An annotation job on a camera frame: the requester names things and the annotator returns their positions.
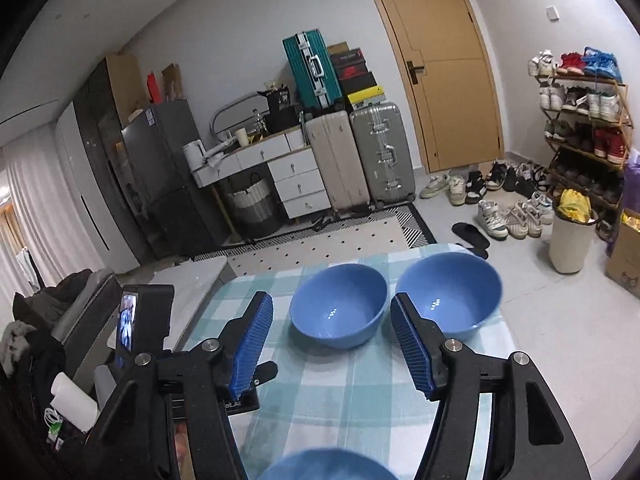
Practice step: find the woven laundry basket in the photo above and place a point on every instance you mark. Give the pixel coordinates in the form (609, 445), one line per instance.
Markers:
(255, 208)

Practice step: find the black refrigerator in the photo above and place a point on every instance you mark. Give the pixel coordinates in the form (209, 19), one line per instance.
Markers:
(188, 215)

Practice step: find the patterned floor rug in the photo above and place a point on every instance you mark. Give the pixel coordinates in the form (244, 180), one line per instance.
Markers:
(326, 241)

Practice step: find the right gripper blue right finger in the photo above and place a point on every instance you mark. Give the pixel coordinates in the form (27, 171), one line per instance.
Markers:
(416, 357)

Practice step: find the wooden shoe rack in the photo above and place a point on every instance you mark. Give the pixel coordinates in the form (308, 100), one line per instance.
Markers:
(589, 129)

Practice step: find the white trash bin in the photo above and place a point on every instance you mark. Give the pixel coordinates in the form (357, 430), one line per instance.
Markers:
(570, 243)

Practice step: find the white paper roll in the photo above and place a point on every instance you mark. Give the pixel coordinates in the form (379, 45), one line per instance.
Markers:
(73, 404)

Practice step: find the stack of shoe boxes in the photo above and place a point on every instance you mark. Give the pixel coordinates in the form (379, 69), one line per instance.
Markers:
(350, 67)

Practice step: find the beige suitcase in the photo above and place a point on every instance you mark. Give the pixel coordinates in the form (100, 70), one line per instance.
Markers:
(338, 160)

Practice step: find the cardboard box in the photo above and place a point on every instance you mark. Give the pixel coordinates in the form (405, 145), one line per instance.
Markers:
(624, 264)

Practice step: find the blue bowl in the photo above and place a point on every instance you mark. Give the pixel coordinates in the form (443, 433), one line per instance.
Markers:
(341, 306)
(326, 464)
(457, 290)

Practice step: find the teal plaid tablecloth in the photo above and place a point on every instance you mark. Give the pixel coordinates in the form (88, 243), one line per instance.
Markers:
(362, 399)

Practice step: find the white drawer desk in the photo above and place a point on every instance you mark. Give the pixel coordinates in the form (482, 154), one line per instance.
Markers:
(292, 166)

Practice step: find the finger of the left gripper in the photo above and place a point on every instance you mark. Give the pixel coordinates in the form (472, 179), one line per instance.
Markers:
(265, 372)

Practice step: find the silver suitcase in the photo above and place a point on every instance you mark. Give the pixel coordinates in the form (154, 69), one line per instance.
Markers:
(384, 153)

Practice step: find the white curtain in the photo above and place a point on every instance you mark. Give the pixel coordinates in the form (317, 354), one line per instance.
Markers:
(46, 212)

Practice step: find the teal suitcase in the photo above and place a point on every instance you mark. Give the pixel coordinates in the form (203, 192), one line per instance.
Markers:
(316, 82)

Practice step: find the black slipper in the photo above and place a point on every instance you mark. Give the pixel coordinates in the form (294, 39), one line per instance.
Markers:
(471, 235)

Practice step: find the wooden door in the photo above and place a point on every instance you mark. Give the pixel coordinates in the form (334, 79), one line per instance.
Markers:
(445, 70)

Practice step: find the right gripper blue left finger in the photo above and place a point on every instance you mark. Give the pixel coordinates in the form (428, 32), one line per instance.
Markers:
(246, 337)

